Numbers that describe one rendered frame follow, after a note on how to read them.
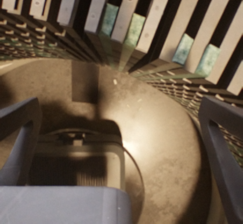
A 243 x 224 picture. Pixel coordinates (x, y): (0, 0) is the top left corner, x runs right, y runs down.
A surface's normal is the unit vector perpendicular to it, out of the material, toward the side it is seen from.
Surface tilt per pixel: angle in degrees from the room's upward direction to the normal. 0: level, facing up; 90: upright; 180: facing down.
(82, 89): 24
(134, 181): 0
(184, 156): 0
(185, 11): 0
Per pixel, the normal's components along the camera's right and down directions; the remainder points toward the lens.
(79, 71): -0.02, 0.50
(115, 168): 0.02, 0.10
